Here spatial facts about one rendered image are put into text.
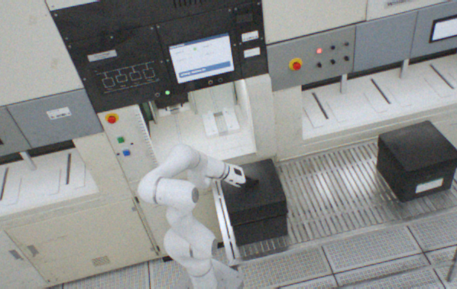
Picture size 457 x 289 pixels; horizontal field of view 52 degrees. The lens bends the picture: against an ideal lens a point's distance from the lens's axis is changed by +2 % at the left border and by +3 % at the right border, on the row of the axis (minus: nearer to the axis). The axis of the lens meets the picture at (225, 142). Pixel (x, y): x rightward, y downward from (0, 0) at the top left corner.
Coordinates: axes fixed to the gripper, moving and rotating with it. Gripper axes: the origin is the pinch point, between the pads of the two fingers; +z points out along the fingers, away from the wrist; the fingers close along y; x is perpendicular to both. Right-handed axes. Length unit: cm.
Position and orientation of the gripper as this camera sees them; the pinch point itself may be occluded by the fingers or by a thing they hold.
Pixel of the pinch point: (248, 181)
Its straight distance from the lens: 226.6
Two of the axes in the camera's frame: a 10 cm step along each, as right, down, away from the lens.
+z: 7.9, 3.4, 5.2
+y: -1.8, -6.7, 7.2
